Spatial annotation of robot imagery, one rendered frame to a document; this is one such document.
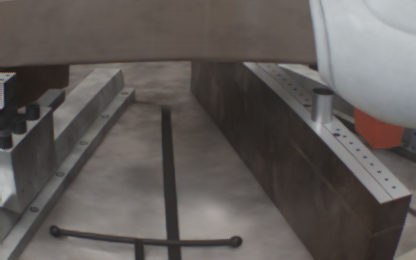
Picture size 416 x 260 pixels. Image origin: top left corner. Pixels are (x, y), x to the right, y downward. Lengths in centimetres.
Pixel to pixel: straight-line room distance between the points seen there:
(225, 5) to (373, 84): 137
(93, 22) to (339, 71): 140
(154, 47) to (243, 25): 26
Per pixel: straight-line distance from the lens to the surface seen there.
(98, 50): 192
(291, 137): 212
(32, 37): 198
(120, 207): 226
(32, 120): 202
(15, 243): 187
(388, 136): 154
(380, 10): 54
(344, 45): 55
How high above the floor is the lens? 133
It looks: 19 degrees down
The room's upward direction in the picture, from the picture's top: 1 degrees clockwise
